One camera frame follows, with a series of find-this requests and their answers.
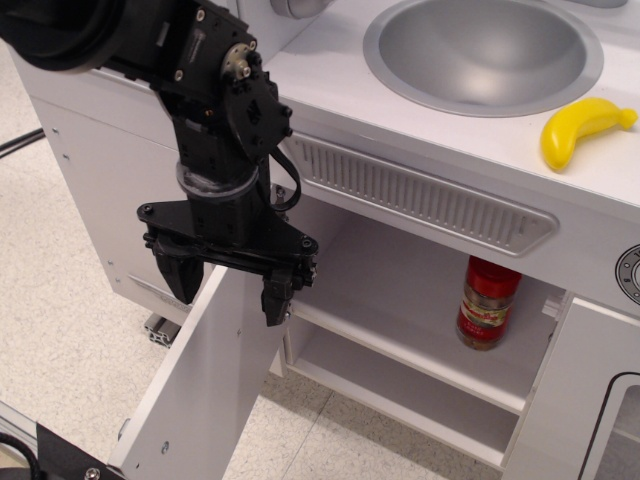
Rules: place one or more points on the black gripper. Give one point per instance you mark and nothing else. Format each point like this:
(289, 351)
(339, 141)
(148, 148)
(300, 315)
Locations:
(248, 233)

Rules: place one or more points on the white cabinet door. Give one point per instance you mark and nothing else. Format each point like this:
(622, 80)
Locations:
(192, 415)

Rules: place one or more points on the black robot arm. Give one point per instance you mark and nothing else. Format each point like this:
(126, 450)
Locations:
(203, 65)

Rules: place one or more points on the white toy kitchen cabinet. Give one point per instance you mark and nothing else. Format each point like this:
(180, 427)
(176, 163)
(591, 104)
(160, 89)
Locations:
(399, 196)

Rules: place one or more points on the black mounting plate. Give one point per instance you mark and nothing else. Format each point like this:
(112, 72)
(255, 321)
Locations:
(60, 459)

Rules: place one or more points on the red spice jar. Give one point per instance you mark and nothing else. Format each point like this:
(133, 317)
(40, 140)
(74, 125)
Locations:
(486, 303)

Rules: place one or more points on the silver faucet base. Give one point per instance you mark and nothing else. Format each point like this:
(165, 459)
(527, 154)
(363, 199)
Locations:
(299, 9)

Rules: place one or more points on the silver round sink bowl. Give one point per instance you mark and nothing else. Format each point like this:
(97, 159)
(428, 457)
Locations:
(492, 59)

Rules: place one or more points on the yellow toy banana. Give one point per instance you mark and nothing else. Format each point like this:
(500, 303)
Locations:
(576, 121)

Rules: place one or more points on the white oven door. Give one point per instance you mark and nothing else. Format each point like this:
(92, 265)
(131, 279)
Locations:
(593, 362)

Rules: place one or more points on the round dial knob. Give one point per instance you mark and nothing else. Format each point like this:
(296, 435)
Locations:
(627, 273)

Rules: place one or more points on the aluminium extrusion frame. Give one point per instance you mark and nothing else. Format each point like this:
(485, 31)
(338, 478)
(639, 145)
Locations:
(161, 330)

